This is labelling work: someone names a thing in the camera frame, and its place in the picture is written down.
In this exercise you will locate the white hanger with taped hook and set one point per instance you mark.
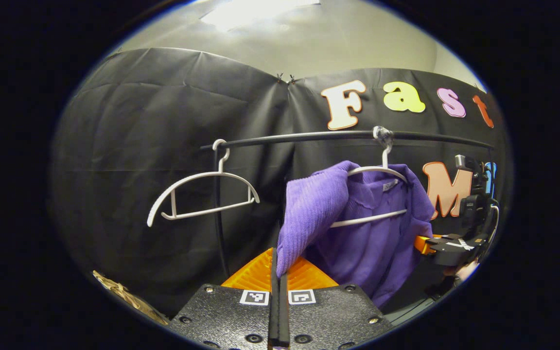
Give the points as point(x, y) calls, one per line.
point(367, 218)

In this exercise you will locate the purple knitted cardigan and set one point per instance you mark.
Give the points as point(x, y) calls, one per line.
point(367, 253)

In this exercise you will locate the black backdrop cloth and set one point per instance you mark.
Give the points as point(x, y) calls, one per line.
point(163, 121)

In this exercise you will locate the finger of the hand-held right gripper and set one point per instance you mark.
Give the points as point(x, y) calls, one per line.
point(447, 236)
point(455, 255)

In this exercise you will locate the black metal clothes rack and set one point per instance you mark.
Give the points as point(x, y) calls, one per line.
point(309, 137)

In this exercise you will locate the tan crumpled cloth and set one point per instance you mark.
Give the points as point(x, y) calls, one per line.
point(129, 296)

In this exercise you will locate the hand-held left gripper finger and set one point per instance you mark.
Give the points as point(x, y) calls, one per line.
point(284, 316)
point(274, 311)

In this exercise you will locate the ceiling light panel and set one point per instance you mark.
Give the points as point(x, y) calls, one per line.
point(260, 12)

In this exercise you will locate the white plastic hanger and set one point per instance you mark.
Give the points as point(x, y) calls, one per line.
point(212, 209)

